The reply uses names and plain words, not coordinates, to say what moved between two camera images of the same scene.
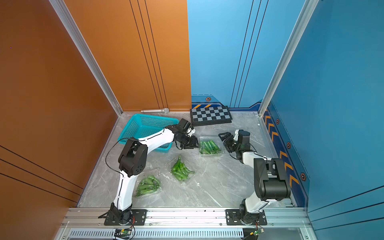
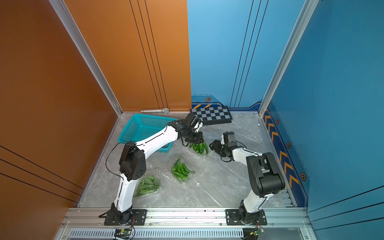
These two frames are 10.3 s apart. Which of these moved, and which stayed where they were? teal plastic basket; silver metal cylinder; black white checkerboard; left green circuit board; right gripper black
Moved: right gripper black
Stayed: silver metal cylinder; teal plastic basket; black white checkerboard; left green circuit board
